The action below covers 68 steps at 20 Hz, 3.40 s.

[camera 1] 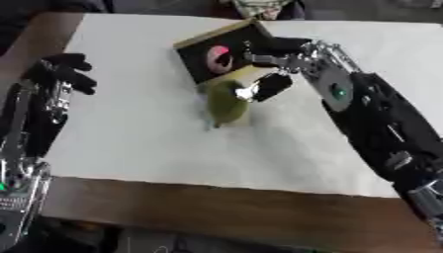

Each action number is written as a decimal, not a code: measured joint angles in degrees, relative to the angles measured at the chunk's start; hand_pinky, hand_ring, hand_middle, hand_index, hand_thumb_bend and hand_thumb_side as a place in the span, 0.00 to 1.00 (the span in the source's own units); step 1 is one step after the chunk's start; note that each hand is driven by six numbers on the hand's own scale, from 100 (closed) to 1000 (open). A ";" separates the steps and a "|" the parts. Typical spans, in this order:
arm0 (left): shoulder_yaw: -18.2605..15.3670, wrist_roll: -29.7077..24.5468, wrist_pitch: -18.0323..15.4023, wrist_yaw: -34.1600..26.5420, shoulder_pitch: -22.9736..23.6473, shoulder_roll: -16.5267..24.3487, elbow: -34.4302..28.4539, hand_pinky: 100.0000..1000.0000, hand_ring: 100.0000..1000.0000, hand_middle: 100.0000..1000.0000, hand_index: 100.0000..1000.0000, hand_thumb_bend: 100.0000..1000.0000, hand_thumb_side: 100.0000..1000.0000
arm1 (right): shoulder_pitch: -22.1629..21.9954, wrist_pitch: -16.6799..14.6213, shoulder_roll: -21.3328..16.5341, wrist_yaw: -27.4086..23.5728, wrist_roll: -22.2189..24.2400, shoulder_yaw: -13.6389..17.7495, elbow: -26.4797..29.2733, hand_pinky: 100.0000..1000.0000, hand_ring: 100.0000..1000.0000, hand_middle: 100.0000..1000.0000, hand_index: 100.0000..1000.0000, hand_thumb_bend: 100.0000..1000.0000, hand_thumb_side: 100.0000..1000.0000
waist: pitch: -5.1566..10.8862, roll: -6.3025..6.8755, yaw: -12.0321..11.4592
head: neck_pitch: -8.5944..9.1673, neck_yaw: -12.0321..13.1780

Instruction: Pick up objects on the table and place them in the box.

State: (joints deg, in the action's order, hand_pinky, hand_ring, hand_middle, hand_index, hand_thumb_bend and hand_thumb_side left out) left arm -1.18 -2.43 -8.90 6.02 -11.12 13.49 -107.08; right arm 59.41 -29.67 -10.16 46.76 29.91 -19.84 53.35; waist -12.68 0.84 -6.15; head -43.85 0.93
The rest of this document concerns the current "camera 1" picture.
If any pink round toy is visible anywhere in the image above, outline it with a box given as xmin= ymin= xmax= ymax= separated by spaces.
xmin=206 ymin=44 xmax=235 ymax=74

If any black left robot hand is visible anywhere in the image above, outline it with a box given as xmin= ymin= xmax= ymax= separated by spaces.
xmin=21 ymin=52 xmax=99 ymax=97

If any tan cardboard box black inside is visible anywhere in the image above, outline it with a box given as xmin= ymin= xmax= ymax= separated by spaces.
xmin=171 ymin=18 xmax=281 ymax=128

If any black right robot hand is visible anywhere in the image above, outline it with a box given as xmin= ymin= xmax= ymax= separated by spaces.
xmin=233 ymin=37 xmax=317 ymax=104

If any green toy fruit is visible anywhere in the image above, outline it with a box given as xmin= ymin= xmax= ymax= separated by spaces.
xmin=206 ymin=79 xmax=253 ymax=129

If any patterned fabric item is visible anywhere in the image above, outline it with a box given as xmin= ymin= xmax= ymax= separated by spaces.
xmin=218 ymin=0 xmax=298 ymax=20

